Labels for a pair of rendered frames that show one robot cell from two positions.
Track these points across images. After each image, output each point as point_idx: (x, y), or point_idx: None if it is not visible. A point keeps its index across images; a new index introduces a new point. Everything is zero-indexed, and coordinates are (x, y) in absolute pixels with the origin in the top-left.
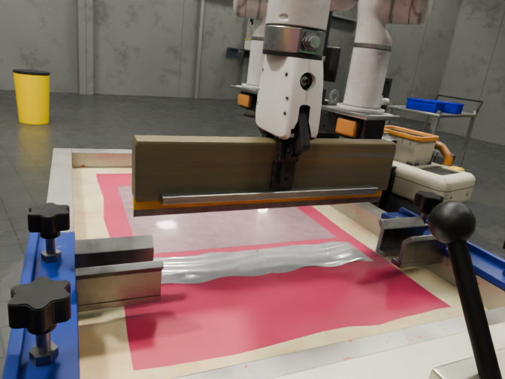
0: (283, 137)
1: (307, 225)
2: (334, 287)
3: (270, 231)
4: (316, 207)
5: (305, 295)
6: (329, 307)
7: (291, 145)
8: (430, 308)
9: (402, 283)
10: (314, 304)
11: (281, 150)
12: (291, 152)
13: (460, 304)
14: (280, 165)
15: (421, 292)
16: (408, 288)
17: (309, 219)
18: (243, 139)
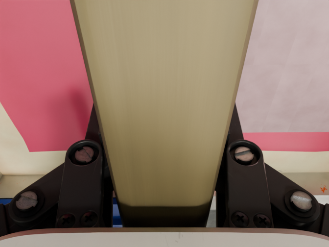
0: (1, 237)
1: (262, 115)
2: (66, 59)
3: (270, 49)
4: (314, 154)
5: (41, 6)
6: (10, 26)
7: (16, 222)
8: (23, 134)
9: (78, 138)
10: (13, 6)
11: (61, 184)
12: (13, 199)
13: (35, 160)
14: (97, 139)
15: (56, 143)
16: (66, 137)
17: (281, 127)
18: (132, 85)
